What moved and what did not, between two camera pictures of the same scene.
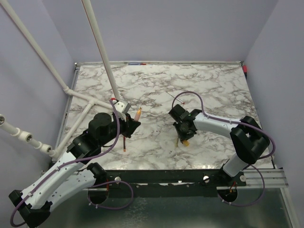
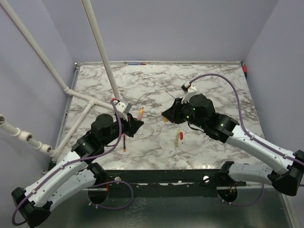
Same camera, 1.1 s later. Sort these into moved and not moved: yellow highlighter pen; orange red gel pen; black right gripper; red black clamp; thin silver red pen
Moved: black right gripper
Not moved: yellow highlighter pen; thin silver red pen; red black clamp; orange red gel pen
